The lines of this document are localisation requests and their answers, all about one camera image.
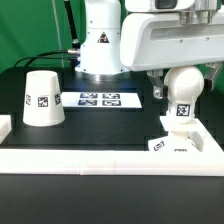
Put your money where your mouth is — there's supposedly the white lamp base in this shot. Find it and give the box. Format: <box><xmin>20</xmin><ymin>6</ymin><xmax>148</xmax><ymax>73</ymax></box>
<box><xmin>147</xmin><ymin>115</ymin><xmax>205</xmax><ymax>153</ymax></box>

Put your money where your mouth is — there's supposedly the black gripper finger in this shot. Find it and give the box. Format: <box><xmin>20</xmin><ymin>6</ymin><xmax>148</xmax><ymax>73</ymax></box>
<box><xmin>147</xmin><ymin>69</ymin><xmax>168</xmax><ymax>99</ymax></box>
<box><xmin>204</xmin><ymin>62</ymin><xmax>223</xmax><ymax>91</ymax></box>

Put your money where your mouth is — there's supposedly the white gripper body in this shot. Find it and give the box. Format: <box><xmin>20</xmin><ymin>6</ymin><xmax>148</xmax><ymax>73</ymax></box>
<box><xmin>120</xmin><ymin>0</ymin><xmax>224</xmax><ymax>71</ymax></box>

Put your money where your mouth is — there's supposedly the white lamp shade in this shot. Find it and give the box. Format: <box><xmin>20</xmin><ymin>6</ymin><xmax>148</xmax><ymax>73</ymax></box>
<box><xmin>23</xmin><ymin>70</ymin><xmax>65</xmax><ymax>127</ymax></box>

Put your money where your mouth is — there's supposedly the white table border frame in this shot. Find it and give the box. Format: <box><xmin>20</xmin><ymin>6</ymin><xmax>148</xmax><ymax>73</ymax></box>
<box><xmin>0</xmin><ymin>120</ymin><xmax>224</xmax><ymax>176</ymax></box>

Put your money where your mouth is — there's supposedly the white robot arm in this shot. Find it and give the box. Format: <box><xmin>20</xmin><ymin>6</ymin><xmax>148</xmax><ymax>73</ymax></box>
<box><xmin>76</xmin><ymin>0</ymin><xmax>224</xmax><ymax>98</ymax></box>

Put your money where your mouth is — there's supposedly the black cable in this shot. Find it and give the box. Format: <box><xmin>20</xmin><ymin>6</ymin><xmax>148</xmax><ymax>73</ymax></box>
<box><xmin>13</xmin><ymin>49</ymin><xmax>82</xmax><ymax>68</ymax></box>

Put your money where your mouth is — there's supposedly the green backdrop curtain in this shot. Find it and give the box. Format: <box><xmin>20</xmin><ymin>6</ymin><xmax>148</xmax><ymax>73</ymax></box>
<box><xmin>0</xmin><ymin>0</ymin><xmax>224</xmax><ymax>84</ymax></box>

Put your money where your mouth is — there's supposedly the white lamp bulb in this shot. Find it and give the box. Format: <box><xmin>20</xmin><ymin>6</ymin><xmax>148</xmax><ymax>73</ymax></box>
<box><xmin>164</xmin><ymin>66</ymin><xmax>204</xmax><ymax>123</ymax></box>

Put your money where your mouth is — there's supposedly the white marker sheet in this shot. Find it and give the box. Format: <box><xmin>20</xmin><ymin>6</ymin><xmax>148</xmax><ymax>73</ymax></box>
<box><xmin>61</xmin><ymin>92</ymin><xmax>141</xmax><ymax>108</ymax></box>

